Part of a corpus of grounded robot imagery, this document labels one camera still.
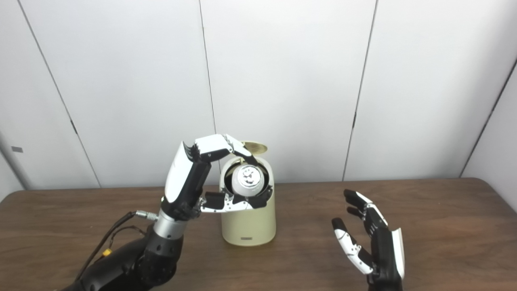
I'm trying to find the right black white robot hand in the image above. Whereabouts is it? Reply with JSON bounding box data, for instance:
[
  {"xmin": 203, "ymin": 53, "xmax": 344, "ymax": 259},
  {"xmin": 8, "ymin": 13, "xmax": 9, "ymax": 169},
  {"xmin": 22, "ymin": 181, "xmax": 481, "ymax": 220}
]
[{"xmin": 332, "ymin": 189, "xmax": 405, "ymax": 291}]

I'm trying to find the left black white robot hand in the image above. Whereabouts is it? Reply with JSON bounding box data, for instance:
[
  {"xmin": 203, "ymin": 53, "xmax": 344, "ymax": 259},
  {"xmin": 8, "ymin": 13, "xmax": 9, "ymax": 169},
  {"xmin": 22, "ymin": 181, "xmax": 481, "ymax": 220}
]
[{"xmin": 164, "ymin": 134, "xmax": 273, "ymax": 221}]

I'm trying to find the small white plastic bottle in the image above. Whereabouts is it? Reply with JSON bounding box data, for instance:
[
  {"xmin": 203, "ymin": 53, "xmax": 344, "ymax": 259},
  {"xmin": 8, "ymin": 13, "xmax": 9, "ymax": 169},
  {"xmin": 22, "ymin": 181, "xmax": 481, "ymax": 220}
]
[{"xmin": 231, "ymin": 165, "xmax": 265, "ymax": 198}]

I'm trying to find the cream-colored cylindrical bin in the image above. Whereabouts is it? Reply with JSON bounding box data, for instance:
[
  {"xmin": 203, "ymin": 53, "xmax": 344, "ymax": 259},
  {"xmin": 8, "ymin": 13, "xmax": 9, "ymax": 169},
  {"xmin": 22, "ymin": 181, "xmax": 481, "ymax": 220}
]
[{"xmin": 219, "ymin": 156, "xmax": 277, "ymax": 246}]

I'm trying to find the round cream bin lid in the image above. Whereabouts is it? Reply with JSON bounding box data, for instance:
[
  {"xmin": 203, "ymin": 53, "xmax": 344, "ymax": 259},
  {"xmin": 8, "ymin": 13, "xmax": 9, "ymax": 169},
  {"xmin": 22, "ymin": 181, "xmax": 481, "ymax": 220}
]
[{"xmin": 240, "ymin": 141, "xmax": 268, "ymax": 155}]

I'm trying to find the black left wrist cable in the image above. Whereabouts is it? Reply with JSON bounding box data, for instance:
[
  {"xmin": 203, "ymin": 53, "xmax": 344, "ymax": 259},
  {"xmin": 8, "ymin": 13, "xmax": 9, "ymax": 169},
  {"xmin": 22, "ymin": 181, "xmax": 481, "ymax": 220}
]
[{"xmin": 75, "ymin": 210, "xmax": 158, "ymax": 283}]

